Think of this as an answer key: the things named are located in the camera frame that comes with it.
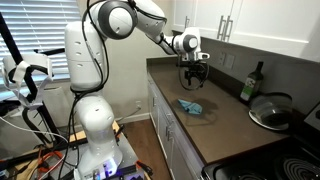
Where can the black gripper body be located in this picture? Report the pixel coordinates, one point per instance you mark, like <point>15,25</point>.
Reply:
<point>194,67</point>

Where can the blue cloth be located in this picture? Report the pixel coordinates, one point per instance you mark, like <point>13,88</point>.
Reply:
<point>190,107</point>

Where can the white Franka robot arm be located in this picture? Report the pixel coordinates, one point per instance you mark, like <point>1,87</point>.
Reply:
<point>96,116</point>

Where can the white upper cabinet door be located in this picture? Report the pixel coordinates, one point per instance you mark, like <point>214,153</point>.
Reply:
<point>276,23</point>
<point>210,16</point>
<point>183,11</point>

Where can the green wine bottle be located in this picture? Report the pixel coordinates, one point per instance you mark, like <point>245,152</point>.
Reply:
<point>250,85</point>

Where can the white lower cabinet unit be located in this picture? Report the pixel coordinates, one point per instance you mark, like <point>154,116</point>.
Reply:
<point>166,133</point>

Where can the grey robot mounting table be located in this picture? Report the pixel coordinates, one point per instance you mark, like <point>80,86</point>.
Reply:
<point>128,156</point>

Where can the red and black clamp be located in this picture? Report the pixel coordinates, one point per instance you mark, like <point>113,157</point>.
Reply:
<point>144,166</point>

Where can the black electric stove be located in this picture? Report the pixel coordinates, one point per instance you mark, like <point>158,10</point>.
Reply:
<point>266,160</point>

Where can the white bin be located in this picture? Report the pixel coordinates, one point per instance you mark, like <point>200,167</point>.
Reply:
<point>58,106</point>

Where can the white window blinds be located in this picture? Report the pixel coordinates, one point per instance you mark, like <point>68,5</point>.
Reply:
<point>43,30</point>

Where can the black tripod pole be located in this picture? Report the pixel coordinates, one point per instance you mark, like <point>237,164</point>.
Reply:
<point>20,63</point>

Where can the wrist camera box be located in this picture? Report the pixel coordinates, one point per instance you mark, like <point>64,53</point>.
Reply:
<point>203,56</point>

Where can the white low wall outlet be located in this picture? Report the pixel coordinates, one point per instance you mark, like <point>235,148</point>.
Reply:
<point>138,104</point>

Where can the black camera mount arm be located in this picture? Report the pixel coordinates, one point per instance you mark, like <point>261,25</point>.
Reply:
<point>50,51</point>

